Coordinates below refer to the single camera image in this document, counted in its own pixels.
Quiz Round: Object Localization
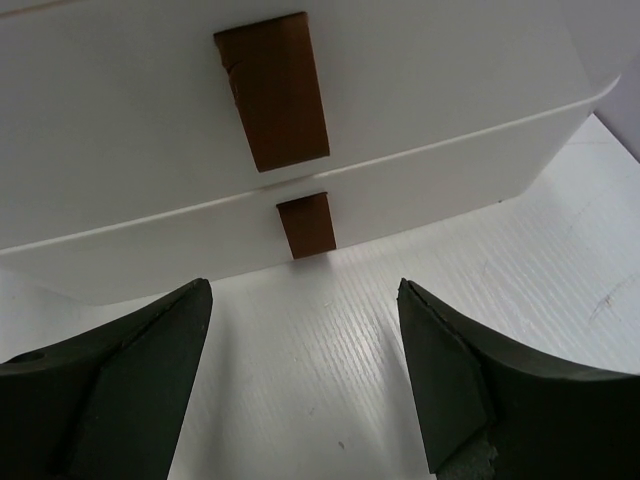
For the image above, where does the white bottom drawer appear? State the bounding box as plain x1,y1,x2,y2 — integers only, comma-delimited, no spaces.
1,106,591,305

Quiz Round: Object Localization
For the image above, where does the brown bottom drawer tab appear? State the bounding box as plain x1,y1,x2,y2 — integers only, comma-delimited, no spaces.
277,192,336,260

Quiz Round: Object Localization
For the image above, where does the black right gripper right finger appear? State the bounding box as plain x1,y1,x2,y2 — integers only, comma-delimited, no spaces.
397,280,639,479

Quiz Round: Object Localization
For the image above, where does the brown drawer tab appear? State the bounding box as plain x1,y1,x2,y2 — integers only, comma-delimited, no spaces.
277,192,336,260
213,12,330,172

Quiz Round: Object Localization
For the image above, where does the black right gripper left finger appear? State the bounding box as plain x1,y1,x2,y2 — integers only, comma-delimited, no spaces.
1,279,212,479

